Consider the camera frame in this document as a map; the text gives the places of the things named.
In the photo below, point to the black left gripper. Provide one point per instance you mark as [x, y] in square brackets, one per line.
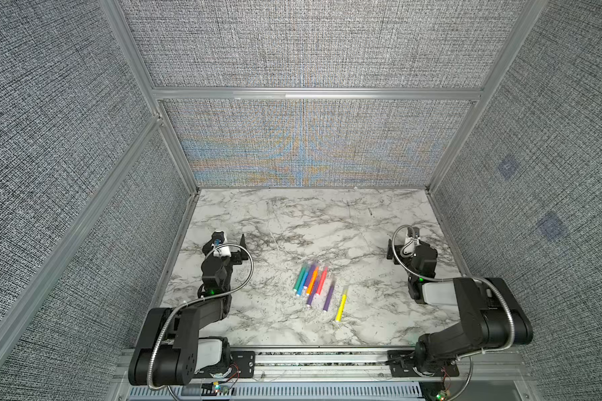
[233, 260]

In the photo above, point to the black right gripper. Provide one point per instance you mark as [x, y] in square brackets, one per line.
[390, 252]

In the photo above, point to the purple pen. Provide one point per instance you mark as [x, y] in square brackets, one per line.
[329, 296]
[312, 296]

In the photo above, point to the yellow highlighter pen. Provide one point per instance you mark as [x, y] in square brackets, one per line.
[342, 304]

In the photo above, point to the pink red pen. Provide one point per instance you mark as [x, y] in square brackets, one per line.
[322, 279]

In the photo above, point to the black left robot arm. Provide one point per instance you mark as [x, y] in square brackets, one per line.
[170, 350]

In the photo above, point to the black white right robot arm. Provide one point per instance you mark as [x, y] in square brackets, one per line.
[490, 316]

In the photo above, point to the green pen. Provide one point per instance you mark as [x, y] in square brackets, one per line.
[301, 277]

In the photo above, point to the blue pen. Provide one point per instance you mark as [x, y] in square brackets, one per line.
[305, 281]

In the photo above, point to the orange pen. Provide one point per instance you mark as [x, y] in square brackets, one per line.
[313, 281]

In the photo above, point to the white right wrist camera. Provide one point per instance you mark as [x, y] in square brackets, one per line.
[411, 242]

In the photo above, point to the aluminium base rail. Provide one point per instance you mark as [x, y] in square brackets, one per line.
[342, 373]

